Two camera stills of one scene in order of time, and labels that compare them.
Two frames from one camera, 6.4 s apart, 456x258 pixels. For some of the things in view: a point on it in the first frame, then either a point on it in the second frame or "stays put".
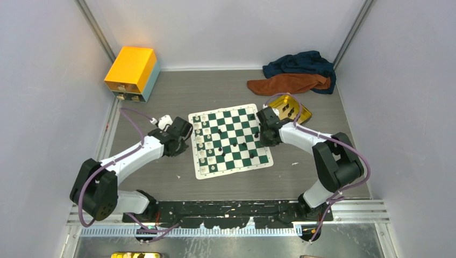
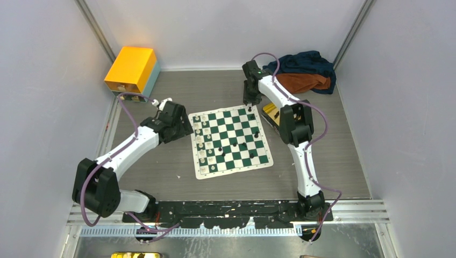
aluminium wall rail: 87,13 stays put
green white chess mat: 227,140 stays put
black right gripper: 264,142 -> 247,99
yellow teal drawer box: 134,74 stays put
